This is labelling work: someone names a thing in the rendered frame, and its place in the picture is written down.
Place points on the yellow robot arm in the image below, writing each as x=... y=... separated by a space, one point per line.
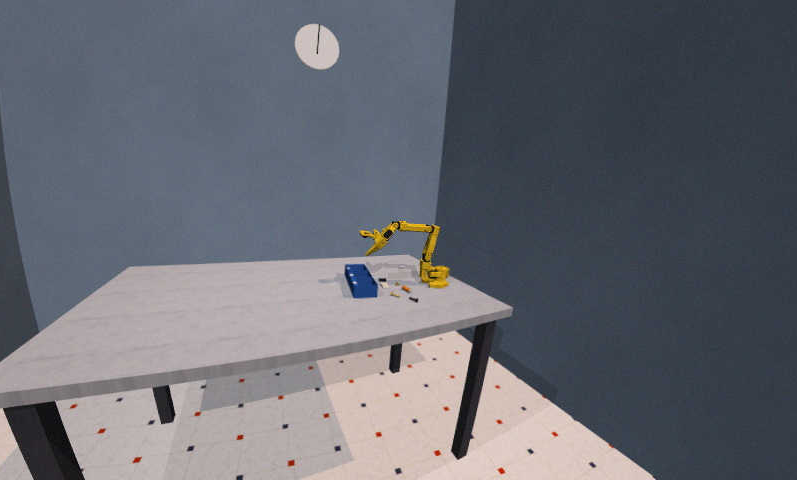
x=440 y=272

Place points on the blue rack of bins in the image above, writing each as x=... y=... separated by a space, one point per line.
x=361 y=281

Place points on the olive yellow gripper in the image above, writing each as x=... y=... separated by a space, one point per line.
x=380 y=241

